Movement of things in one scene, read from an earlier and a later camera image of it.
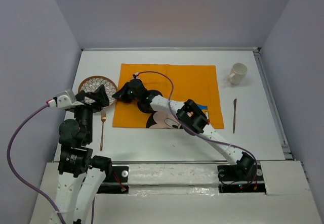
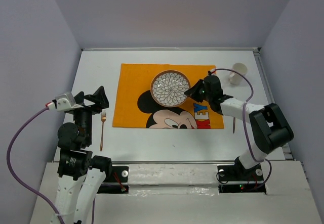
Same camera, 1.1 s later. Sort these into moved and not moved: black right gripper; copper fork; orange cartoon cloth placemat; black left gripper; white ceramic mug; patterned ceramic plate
Moved: black right gripper; patterned ceramic plate
Not moved: orange cartoon cloth placemat; white ceramic mug; black left gripper; copper fork
